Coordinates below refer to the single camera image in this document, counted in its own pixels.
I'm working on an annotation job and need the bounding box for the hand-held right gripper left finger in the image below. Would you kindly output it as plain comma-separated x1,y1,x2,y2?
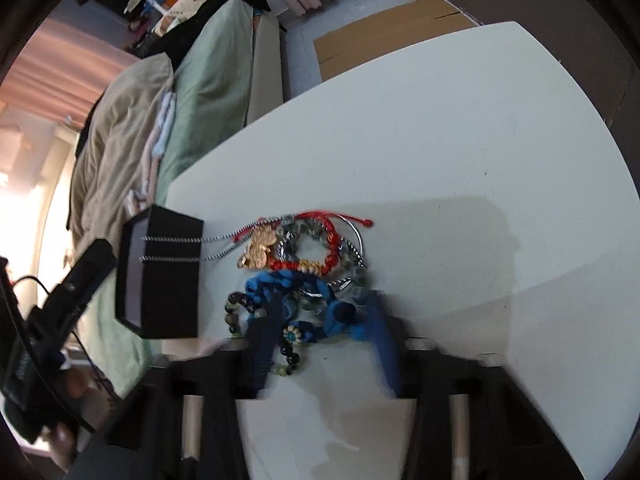
75,304,288,480

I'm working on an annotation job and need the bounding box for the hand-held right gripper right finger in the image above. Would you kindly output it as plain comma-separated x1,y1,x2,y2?
365,292,587,480

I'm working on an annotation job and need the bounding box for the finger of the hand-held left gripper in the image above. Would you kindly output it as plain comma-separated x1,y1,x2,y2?
42,238,117,322

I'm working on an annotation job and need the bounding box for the dark bead bracelet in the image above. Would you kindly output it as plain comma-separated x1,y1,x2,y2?
222,290,304,379

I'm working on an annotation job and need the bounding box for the black jewelry box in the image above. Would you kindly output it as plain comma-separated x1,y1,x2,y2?
114,204,204,339

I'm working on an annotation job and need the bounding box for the red braided bracelet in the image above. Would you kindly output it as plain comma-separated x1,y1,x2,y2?
260,211,374,277

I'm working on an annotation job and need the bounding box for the white butterfly brooch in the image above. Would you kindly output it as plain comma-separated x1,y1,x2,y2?
140,217,281,272

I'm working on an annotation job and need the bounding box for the silver twisted bangle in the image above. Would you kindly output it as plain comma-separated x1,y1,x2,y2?
277,214,369,292

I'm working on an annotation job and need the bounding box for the grey-green crystal bead bracelet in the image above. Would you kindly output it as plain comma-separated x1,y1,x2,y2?
277,215,369,287

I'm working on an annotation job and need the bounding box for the person's left hand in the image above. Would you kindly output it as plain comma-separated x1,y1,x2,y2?
47,369,98,470

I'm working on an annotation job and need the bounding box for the beige blanket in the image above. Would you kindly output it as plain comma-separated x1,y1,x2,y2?
66,54,177,262

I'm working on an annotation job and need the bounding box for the green bed sheet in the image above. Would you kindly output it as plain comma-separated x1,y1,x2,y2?
90,0,262,397

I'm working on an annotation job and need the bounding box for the white bed base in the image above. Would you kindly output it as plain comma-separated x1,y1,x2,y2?
246,10,287,127

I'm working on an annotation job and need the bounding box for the black cloth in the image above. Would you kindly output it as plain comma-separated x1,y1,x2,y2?
134,0,274,69

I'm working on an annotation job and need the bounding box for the flat cardboard sheet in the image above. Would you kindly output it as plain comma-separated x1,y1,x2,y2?
313,0,479,82

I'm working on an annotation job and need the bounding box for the black cable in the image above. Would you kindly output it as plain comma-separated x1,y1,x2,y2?
12,274,118,398

